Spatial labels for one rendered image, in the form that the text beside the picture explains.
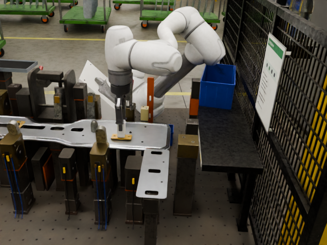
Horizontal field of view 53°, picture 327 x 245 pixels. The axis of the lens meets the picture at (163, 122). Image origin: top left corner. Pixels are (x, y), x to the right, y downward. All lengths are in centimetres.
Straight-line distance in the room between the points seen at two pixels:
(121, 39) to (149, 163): 46
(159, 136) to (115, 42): 45
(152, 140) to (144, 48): 42
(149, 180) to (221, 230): 43
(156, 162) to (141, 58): 39
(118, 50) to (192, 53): 57
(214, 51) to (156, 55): 57
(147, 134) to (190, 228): 43
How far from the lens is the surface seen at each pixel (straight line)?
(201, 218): 146
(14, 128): 138
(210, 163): 121
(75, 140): 140
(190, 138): 128
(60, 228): 145
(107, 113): 206
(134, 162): 127
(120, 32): 118
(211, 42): 163
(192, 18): 164
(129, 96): 151
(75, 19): 764
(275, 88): 116
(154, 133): 142
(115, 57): 119
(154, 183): 114
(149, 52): 112
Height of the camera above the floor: 171
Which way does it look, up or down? 28 degrees down
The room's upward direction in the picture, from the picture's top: 3 degrees clockwise
